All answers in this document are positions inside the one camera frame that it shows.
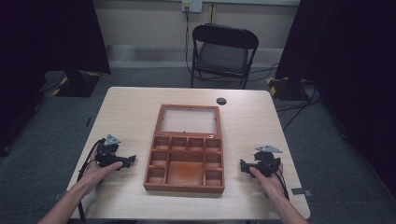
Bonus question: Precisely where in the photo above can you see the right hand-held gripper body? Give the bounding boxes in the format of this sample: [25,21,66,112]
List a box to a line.
[248,145,284,178]

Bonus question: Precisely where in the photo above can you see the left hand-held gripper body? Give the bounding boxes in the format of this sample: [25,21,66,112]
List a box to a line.
[94,133,126,171]

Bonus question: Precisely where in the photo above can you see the wooden compartment box with lid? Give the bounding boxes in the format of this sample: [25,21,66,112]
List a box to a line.
[143,104,226,194]

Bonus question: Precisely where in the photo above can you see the person's right hand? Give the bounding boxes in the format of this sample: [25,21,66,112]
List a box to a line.
[248,163,290,200]

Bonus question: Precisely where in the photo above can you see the person's left hand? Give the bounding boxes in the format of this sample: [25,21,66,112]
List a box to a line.
[79,151,124,191]

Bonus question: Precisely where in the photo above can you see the grey floor tape strip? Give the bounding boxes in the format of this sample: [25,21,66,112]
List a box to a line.
[290,187,314,198]

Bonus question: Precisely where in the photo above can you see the black folding chair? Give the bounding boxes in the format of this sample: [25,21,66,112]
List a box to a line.
[190,22,261,91]

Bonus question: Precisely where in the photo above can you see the black curtain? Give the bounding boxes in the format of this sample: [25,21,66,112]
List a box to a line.
[0,0,112,157]
[276,0,396,198]

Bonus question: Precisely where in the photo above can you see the left hand-held gripper cable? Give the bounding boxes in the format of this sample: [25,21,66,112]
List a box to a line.
[76,138,106,224]

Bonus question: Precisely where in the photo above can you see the hand-held gripper cable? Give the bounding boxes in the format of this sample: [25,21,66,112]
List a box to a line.
[76,138,106,224]
[274,170,291,202]

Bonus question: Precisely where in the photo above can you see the right hand-held gripper cable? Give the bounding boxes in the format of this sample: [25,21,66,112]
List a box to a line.
[274,170,291,202]

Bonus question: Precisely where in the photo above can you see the black floor cables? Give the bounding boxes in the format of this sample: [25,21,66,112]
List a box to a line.
[276,83,322,133]

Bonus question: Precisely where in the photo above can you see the black cable from wall outlet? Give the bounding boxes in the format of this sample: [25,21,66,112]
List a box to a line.
[184,6,194,76]

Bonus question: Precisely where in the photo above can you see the white wall outlet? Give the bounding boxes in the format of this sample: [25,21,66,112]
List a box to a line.
[181,0,204,14]

